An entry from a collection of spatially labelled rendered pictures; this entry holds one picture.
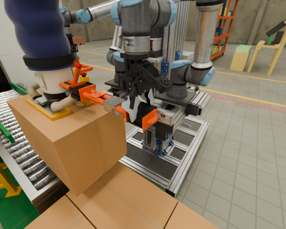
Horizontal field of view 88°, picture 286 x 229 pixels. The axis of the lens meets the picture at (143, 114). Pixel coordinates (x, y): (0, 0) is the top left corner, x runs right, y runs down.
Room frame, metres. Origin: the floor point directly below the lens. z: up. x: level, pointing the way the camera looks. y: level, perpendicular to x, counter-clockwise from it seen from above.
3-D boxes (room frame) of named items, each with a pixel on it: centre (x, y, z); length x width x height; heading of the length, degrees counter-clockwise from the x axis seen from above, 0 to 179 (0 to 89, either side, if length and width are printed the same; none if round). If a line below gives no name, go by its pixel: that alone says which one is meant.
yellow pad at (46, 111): (0.73, 0.54, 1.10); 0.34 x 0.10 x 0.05; 52
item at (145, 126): (0.43, 0.01, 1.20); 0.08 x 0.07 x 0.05; 52
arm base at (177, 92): (0.97, -0.24, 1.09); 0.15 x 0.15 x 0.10
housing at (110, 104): (0.52, 0.11, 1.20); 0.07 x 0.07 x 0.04; 52
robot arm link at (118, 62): (1.25, 0.18, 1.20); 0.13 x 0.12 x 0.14; 33
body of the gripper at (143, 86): (0.46, 0.02, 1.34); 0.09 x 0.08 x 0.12; 53
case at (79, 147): (0.78, 0.47, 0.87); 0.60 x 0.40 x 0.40; 52
